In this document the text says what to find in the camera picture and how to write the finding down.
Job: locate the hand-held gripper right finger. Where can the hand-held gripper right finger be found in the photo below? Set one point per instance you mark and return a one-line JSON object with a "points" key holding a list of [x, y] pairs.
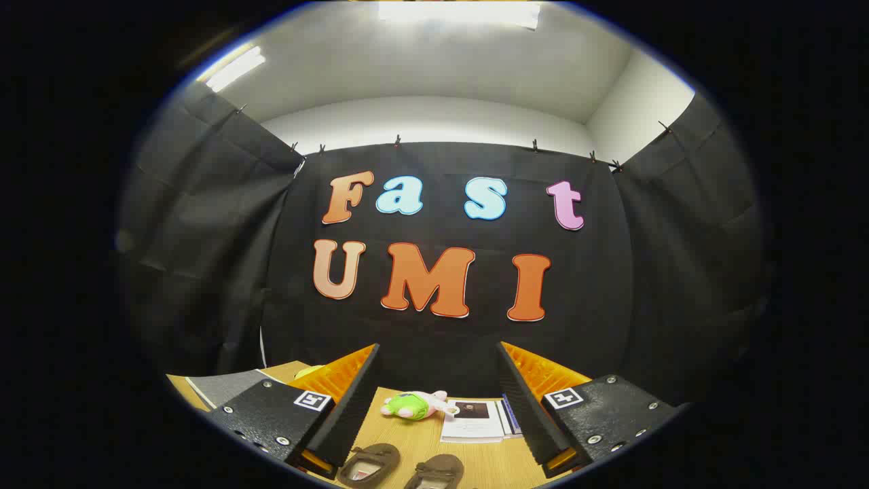
{"points": [[526, 407]]}

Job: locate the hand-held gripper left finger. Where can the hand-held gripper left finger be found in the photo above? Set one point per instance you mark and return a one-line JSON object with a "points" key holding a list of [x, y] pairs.
{"points": [[353, 414]]}

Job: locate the brown fuzzy shoe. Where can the brown fuzzy shoe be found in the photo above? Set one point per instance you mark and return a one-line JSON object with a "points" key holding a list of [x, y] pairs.
{"points": [[370, 463], [438, 470]]}

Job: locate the grey fabric storage box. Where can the grey fabric storage box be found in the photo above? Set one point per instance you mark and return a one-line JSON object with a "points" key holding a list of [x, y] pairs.
{"points": [[227, 388]]}

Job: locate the blue book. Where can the blue book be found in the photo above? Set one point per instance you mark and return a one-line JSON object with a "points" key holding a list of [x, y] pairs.
{"points": [[510, 411]]}

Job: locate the white book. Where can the white book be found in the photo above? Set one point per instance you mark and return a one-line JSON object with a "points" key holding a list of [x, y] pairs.
{"points": [[472, 421]]}

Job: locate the green and pink plush toy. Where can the green and pink plush toy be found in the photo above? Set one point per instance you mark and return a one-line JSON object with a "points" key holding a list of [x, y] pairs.
{"points": [[411, 406]]}

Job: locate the yellow plush toy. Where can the yellow plush toy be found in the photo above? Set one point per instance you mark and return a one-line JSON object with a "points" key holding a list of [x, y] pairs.
{"points": [[309, 371]]}

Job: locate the black backdrop cloth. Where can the black backdrop cloth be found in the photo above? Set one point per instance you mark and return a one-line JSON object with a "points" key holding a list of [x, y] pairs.
{"points": [[611, 272]]}

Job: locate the narrow ceiling light strip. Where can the narrow ceiling light strip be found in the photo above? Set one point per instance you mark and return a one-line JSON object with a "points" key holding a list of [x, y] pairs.
{"points": [[234, 68]]}

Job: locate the wide ceiling light panel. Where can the wide ceiling light panel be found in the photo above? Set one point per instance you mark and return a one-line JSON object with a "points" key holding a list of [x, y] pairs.
{"points": [[458, 12]]}

